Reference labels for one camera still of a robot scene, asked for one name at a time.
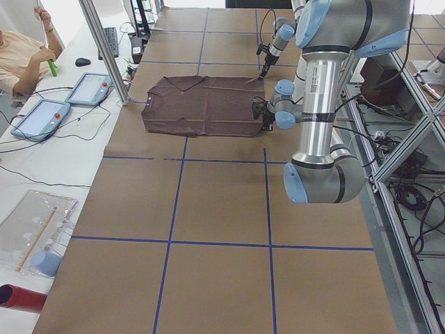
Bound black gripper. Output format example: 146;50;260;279
261;109;275;132
259;54;279;81

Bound dark brown t-shirt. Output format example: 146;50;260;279
141;76;264;137

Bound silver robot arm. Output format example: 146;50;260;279
266;1;411;203
257;1;306;81

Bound small black box white label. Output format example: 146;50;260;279
130;36;144;64

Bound black keyboard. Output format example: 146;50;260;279
103;27;119;58

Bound far blue teach pendant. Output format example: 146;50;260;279
65;72;112;106

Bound blue teach pendant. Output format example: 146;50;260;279
65;72;112;106
10;99;71;142

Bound black computer mouse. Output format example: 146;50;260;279
75;58;91;67

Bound near blue teach pendant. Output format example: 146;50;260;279
10;99;71;142

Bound person in beige shirt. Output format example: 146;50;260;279
1;6;63;97

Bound clear plastic bag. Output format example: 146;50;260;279
1;191;78;277

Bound light blue cup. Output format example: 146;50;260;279
31;251;62;277

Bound wooden stick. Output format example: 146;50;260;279
15;207;57;272

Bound red cylinder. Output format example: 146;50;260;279
1;284;47;314

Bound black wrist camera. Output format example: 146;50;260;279
256;43;269;56
252;100;268;120

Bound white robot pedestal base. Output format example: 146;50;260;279
272;38;307;104

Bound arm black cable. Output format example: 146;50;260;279
257;8;279;46
326;13;414;147

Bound aluminium frame post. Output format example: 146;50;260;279
79;0;130;106

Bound aluminium support frame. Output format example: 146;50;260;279
339;38;444;333

